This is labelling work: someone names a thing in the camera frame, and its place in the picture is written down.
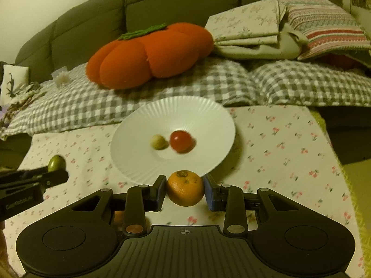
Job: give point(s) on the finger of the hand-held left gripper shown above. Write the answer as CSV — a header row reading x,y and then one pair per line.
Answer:
x,y
53,177

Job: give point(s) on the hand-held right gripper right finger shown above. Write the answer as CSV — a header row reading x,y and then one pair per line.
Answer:
x,y
209,194

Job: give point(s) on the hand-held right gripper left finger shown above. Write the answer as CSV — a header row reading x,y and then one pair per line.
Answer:
x,y
161,193

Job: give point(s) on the small olive green fruit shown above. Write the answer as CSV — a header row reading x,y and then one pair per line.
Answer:
x,y
56,162

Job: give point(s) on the white ribbed plate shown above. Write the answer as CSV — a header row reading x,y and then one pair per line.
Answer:
x,y
139,150

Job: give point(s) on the small pale yellow fruit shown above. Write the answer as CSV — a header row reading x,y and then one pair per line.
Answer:
x,y
158,142

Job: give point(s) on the red cherry tomato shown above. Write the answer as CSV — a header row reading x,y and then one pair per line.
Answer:
x,y
181,141

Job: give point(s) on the cherry print tablecloth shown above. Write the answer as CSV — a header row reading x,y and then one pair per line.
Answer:
x,y
275,156

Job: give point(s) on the grey checked blanket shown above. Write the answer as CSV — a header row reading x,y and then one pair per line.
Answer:
x,y
87,104

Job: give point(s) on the brown patterned cloth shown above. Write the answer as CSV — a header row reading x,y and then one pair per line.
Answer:
x,y
23,98

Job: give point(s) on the small clear plastic box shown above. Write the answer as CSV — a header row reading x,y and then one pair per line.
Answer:
x,y
61,77

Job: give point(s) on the white embroidered pillow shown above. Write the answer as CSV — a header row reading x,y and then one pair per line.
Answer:
x,y
16,84

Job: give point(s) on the orange pumpkin cushion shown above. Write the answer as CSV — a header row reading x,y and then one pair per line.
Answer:
x,y
162,52

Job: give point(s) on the yellow-green patterned mat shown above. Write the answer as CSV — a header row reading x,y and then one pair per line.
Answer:
x,y
356,197

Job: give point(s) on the beige folded cloth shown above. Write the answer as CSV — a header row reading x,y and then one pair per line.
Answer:
x,y
260,49

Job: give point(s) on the grey sofa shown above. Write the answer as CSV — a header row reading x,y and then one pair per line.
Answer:
x,y
101,11

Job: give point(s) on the folded floral bed sheet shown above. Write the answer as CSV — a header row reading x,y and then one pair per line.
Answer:
x,y
246,20

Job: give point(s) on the striped patterned pillow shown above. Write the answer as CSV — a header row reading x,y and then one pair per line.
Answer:
x,y
321,26

